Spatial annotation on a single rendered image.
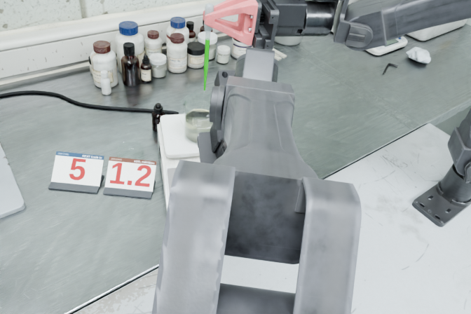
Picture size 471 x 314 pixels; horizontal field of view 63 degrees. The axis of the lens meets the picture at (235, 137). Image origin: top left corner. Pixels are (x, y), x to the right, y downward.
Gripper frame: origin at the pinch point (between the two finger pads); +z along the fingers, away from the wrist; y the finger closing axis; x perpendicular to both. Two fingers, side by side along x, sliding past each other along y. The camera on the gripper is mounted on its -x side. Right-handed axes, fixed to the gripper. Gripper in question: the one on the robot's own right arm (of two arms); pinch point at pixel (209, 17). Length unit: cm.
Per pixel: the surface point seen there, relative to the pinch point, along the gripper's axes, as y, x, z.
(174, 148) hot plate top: 2.9, 23.7, 5.4
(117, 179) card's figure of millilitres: 2.6, 31.0, 16.2
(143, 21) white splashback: -49, 23, 8
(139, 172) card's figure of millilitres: 2.2, 29.8, 12.0
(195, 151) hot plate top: 4.1, 23.7, 1.8
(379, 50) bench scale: -44, 31, -67
